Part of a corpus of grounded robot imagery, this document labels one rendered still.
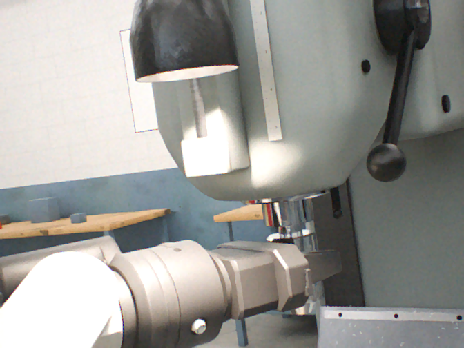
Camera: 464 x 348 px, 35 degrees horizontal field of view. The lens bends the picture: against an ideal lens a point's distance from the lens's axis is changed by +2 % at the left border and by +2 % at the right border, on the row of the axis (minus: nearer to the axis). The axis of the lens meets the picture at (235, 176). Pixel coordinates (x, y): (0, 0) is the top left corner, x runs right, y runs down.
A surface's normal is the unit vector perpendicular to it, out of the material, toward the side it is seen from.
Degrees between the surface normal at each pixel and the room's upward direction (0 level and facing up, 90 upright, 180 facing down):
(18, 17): 90
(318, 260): 90
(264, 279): 90
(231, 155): 90
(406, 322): 63
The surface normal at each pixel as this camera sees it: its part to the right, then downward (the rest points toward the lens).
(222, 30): 0.73, -0.07
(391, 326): -0.51, -0.34
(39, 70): -0.51, 0.11
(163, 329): 0.58, 0.25
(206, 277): 0.45, -0.44
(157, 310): 0.54, -0.07
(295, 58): -0.04, 0.06
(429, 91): 0.25, 0.02
